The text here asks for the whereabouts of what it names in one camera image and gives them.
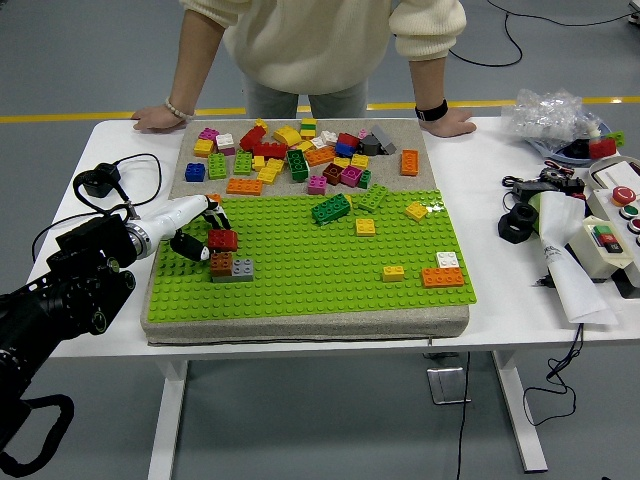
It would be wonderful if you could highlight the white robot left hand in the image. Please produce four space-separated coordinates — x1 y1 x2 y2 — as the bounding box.
138 194 239 261

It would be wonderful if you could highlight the person's right hand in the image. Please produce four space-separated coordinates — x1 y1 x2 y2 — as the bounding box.
131 104 189 134

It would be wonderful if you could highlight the person's left hand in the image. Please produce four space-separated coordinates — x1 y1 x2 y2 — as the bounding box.
418 107 478 139

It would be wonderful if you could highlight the red curved brick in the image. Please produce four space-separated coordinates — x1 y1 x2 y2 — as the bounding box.
207 228 240 253

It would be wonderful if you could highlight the brown square brick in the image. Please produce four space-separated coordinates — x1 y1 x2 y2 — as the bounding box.
208 251 234 278

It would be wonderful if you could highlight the grey sloped brick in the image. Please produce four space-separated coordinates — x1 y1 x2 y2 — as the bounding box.
370 124 398 156

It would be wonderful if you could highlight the grey long brick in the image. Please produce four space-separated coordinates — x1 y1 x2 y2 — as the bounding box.
210 258 255 284

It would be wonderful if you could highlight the yellow long brick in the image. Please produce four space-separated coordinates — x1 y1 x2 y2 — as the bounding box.
256 158 286 186

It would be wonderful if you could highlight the black power brick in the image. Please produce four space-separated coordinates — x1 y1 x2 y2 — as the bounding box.
510 179 561 199

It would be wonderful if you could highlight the red long brick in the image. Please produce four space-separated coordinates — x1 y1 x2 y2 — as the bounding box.
252 142 290 161

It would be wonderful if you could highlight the yellow curved brick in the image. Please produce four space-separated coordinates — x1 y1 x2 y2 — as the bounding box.
273 126 303 148

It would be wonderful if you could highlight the dark green long brick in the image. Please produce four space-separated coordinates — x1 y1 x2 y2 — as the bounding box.
285 148 311 184
310 193 352 227

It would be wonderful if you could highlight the green studded baseplate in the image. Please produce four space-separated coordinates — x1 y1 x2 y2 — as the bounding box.
146 188 478 325

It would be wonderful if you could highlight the black wristwatch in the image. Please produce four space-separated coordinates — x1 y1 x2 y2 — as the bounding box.
414 99 450 122

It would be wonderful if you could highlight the black power adapter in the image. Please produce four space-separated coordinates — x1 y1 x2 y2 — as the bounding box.
81 163 122 200

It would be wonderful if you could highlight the clear plastic bag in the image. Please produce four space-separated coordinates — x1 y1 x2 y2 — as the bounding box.
501 88 607 151

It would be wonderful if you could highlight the light blue bowl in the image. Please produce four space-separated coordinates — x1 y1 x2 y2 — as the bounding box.
528 122 626 164

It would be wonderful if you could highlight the yellow floor tape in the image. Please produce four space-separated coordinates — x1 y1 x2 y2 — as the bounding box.
0 98 640 125

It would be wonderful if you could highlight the large black nut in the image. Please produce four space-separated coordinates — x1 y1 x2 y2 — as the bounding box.
496 203 541 245

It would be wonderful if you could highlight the black plastic part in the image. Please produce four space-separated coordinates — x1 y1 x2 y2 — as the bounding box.
563 138 592 160

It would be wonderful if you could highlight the black servo module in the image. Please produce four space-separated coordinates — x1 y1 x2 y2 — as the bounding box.
558 175 587 200

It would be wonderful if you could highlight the person's body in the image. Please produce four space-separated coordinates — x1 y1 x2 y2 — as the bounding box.
178 0 467 120

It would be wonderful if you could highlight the grey-brown mat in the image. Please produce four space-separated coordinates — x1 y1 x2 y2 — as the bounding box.
139 118 471 348

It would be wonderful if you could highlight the white button control box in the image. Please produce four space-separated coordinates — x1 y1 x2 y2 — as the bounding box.
584 184 640 301

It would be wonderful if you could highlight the white paper sheet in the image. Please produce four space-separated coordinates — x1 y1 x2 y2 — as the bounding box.
537 192 621 329

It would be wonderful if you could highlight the white table leg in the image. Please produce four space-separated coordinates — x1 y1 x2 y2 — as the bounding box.
147 360 189 480
491 351 549 474

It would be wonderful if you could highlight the metal floor plate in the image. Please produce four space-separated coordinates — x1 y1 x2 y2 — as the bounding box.
426 367 472 405

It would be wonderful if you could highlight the bead bracelet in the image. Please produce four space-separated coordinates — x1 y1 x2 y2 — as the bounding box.
163 96 196 122

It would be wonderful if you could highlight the black adapter cord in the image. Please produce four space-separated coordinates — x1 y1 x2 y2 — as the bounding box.
31 153 163 264

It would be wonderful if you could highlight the black floor cable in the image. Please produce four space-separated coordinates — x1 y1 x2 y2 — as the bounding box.
485 0 640 28
448 9 525 69

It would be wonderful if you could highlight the small white switch box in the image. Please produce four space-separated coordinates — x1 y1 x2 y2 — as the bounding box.
567 216 634 284

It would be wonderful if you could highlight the black hanging cable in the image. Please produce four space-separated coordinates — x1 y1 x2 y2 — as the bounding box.
522 323 586 427
454 352 472 480

